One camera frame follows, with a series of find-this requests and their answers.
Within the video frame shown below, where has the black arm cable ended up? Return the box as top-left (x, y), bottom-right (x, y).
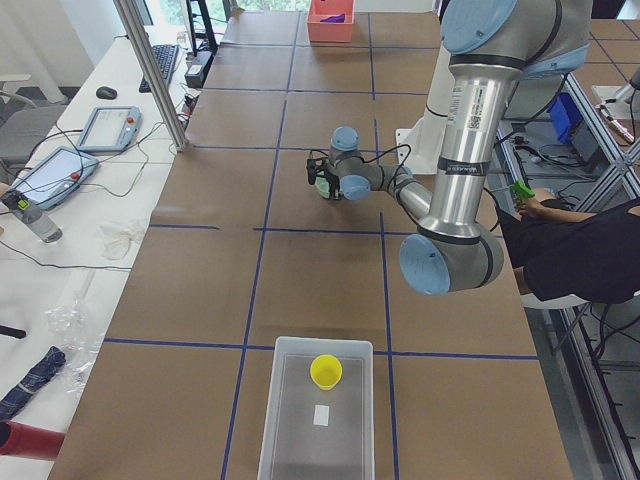
top-left (362, 143), bottom-right (426, 224)

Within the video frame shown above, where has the black keyboard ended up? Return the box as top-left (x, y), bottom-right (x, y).
top-left (151, 44), bottom-right (180, 86)

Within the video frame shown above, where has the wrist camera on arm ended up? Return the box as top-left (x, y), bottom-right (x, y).
top-left (306, 149), bottom-right (329, 186)

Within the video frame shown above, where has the aluminium frame post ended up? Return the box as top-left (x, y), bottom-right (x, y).
top-left (113, 0), bottom-right (187, 152)

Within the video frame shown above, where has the black power adapter box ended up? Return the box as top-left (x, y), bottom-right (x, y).
top-left (184, 51), bottom-right (214, 89)

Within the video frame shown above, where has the white side desk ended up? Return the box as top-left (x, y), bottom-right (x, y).
top-left (0, 34), bottom-right (191, 480)

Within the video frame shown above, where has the folded dark blue umbrella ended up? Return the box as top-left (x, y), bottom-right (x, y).
top-left (1, 346), bottom-right (66, 420)

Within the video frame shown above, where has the crumpled white tissue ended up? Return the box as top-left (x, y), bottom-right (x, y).
top-left (99, 220), bottom-right (146, 260)

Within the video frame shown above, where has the teach pendant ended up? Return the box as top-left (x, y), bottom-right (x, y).
top-left (11, 147), bottom-right (99, 210)
top-left (76, 106), bottom-right (142, 155)

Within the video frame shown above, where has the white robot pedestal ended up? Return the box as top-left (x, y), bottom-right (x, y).
top-left (396, 44), bottom-right (473, 175)

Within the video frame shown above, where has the crumpled clear plastic wrap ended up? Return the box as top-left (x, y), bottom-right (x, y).
top-left (45, 270), bottom-right (105, 397)

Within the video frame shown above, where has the pink plastic bin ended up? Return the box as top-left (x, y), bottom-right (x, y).
top-left (307, 0), bottom-right (355, 43)

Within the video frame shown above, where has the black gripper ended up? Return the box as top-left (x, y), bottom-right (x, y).
top-left (324, 172), bottom-right (342, 198)

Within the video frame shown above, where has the black computer mouse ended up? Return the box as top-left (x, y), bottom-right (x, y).
top-left (95, 86), bottom-right (118, 100)

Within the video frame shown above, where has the yellow plastic cup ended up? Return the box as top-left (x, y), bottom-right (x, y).
top-left (309, 354), bottom-right (343, 391)

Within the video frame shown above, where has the clear water bottle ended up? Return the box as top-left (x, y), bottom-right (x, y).
top-left (1, 189), bottom-right (63, 243)

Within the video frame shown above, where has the lower teach pendant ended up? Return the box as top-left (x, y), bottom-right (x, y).
top-left (11, 147), bottom-right (99, 210)

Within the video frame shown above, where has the upper teach pendant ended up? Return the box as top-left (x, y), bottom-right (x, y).
top-left (76, 106), bottom-right (142, 155)

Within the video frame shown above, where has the translucent white plastic box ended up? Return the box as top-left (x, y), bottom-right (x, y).
top-left (257, 336), bottom-right (375, 479)

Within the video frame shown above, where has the purple cloth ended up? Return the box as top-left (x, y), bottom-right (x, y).
top-left (320, 13), bottom-right (346, 23)

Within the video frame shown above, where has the seated person in black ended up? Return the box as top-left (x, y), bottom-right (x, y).
top-left (497, 191), bottom-right (639, 304)

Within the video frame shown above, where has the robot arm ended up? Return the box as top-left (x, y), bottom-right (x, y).
top-left (307, 1), bottom-right (592, 295)

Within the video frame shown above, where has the red bottle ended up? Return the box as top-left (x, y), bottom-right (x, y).
top-left (1, 420), bottom-right (65, 461)

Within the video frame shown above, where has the white paper label in box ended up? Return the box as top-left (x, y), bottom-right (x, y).
top-left (313, 404), bottom-right (331, 427)

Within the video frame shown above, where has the mint green bowl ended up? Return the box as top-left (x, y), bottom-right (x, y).
top-left (314, 177), bottom-right (342, 201)

